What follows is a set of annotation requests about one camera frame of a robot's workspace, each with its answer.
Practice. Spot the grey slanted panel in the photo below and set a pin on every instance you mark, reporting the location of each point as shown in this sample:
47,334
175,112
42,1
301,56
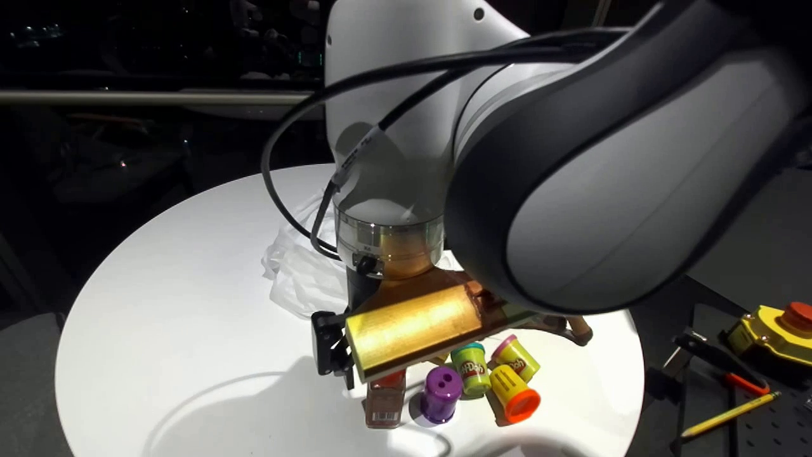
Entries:
761,255

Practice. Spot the play-doh can orange lid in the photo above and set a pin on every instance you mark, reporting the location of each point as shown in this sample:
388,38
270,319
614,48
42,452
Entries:
513,396

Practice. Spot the white crumpled plastic bag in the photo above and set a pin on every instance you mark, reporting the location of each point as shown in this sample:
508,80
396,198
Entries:
294,274

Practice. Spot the yellow pencil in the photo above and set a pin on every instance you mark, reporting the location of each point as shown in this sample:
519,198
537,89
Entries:
730,414

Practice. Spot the play-doh can pink lid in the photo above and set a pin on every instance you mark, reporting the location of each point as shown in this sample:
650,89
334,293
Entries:
519,359

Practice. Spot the red black screwdriver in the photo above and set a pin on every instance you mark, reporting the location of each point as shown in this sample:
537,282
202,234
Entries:
720,359

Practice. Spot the play-doh can green lid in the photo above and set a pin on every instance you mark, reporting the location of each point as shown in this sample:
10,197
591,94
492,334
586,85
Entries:
472,371

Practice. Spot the purple play-doh can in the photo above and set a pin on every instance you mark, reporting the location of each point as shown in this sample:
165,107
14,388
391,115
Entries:
443,395

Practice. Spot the grey window rail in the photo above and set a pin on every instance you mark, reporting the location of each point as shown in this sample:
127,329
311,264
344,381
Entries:
127,96

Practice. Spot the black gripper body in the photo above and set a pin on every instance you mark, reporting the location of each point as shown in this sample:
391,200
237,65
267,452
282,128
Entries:
407,273

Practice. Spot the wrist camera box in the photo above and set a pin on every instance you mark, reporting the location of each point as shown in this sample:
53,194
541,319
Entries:
415,325

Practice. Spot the yellow emergency stop button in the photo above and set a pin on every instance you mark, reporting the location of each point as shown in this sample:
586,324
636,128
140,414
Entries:
775,334

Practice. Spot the brown moose plush toy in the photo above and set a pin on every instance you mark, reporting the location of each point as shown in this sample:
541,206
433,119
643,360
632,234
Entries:
574,329

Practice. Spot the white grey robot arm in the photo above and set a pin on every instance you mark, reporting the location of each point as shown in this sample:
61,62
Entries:
610,169

